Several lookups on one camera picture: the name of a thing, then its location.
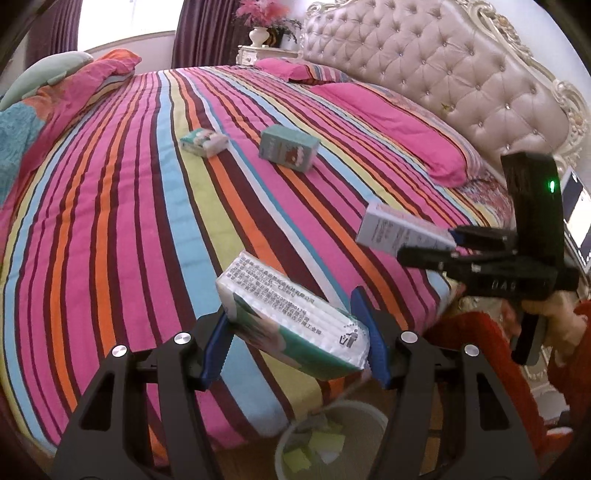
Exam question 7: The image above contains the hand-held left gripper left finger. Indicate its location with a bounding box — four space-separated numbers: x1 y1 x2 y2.
51 311 241 480

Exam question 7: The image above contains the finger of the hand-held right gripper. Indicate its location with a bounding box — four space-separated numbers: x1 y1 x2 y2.
397 246 490 278
450 225 517 254

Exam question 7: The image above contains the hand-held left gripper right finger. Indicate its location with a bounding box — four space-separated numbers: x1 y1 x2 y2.
349 286 541 480

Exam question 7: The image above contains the white narrow box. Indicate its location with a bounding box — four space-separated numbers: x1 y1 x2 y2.
355 202 456 256

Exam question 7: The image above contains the white waste basket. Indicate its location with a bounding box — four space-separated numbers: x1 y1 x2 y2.
274 399 391 480

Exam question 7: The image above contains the white green tissue pack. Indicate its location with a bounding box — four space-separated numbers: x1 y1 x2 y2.
216 250 371 382

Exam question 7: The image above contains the person's right forearm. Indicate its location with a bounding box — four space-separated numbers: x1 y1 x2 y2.
547 300 591 422

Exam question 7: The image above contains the person's right hand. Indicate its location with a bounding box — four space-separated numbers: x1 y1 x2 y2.
536 291 591 370

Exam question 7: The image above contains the laptop computer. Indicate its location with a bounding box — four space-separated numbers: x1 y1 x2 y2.
560 165 591 269

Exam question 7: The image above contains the red knit garment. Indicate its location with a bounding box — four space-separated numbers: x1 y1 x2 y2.
422 310 560 463

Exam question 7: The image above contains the large pink pillow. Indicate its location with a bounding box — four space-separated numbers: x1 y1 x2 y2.
313 82 486 188

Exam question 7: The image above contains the tufted beige headboard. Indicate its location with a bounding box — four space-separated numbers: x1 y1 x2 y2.
299 0 591 186

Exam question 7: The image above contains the white bedside table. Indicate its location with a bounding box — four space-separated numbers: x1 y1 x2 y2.
236 43 302 66
526 357 578 422

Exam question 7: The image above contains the teal cardboard box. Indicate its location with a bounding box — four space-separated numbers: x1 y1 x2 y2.
258 124 321 174

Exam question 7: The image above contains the small tissue pack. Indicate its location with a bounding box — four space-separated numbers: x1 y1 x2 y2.
178 128 230 160

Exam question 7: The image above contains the small pink pillow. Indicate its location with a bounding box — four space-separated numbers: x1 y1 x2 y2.
254 57 352 86

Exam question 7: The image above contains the blue pink patchwork quilt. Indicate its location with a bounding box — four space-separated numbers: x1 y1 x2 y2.
0 48 142 205

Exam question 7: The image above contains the pink feather bouquet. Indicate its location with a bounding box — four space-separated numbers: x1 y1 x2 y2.
234 0 304 38

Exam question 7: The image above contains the purple curtain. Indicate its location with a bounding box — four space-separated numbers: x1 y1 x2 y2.
28 0 84 55
171 0 246 71

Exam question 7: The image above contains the window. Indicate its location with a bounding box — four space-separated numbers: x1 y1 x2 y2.
76 0 186 52

